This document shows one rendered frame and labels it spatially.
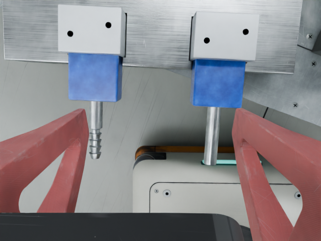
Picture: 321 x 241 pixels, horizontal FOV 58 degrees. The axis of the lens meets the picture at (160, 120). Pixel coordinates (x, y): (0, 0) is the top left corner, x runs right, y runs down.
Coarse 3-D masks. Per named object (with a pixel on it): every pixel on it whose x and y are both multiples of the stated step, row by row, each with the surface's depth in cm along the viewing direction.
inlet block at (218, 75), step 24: (192, 24) 25; (216, 24) 23; (240, 24) 23; (192, 48) 24; (216, 48) 23; (240, 48) 23; (192, 72) 27; (216, 72) 25; (240, 72) 25; (192, 96) 26; (216, 96) 25; (240, 96) 25; (216, 120) 26; (216, 144) 26
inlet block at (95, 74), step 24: (72, 24) 23; (96, 24) 23; (120, 24) 23; (72, 48) 23; (96, 48) 23; (120, 48) 23; (72, 72) 25; (96, 72) 25; (120, 72) 26; (72, 96) 25; (96, 96) 25; (120, 96) 27; (96, 120) 26; (96, 144) 27
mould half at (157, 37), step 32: (32, 0) 25; (64, 0) 25; (96, 0) 25; (128, 0) 25; (160, 0) 25; (192, 0) 25; (224, 0) 25; (256, 0) 25; (288, 0) 25; (32, 32) 25; (128, 32) 25; (160, 32) 25; (288, 32) 25; (128, 64) 26; (160, 64) 26; (256, 64) 26; (288, 64) 26
